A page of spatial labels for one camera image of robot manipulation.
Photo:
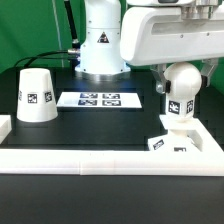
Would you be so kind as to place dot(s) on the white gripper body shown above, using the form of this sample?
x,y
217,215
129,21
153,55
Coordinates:
x,y
159,35

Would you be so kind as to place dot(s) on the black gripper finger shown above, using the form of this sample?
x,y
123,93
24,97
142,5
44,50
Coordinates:
x,y
208,68
162,84

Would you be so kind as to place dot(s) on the white lamp bulb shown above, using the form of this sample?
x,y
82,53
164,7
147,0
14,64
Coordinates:
x,y
186,82

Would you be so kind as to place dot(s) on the white lamp base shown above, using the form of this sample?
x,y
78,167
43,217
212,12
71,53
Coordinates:
x,y
178,137

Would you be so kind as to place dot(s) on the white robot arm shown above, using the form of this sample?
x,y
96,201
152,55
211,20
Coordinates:
x,y
100,55

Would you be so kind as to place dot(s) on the white lamp shade cone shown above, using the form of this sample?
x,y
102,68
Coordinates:
x,y
36,101

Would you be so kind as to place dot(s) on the white marker tag sheet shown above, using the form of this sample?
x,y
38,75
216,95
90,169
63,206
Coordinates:
x,y
99,100

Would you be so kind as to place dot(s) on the white U-shaped fence frame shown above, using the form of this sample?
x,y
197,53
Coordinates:
x,y
208,162

